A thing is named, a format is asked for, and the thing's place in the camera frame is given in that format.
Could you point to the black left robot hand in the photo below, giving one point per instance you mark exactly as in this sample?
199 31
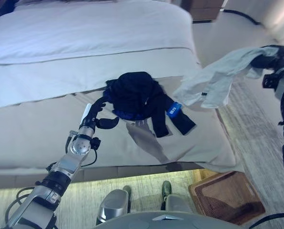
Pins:
89 117

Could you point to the dark blue garment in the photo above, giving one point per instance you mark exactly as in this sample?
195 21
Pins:
125 115

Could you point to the black garment with blue label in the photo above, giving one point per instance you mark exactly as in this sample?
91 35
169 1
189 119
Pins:
137 95

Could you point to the white garment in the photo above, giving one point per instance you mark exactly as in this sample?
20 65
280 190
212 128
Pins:
216 78

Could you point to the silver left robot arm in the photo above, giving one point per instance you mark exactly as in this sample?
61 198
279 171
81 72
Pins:
80 146

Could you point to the beige bed runner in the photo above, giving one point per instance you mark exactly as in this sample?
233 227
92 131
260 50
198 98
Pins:
49 131

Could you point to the brown wicker basket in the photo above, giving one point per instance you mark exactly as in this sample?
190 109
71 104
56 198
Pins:
227 200

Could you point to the white curtain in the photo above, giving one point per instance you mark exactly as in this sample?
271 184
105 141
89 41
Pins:
275 14

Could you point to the black curved floor strip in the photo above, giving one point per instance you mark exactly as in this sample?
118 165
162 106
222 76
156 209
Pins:
242 14

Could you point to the white duvet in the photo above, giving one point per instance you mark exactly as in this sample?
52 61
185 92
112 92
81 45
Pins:
84 35

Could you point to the silver left robot leg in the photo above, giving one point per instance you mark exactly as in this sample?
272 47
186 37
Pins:
113 202

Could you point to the silver robot leg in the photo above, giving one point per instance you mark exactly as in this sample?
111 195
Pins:
177 202
113 202

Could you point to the brown cube nightstand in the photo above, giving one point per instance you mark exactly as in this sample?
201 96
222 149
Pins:
204 10

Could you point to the silver right robot leg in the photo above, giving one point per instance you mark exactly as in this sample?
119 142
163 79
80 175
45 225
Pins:
177 202

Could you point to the grey robot torso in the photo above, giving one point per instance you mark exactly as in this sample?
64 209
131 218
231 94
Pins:
168 223

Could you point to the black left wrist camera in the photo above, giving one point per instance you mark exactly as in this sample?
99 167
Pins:
96 143

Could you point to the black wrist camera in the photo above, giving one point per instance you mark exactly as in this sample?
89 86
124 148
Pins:
269 81
96 143

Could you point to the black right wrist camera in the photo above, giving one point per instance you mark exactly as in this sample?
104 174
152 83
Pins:
269 81

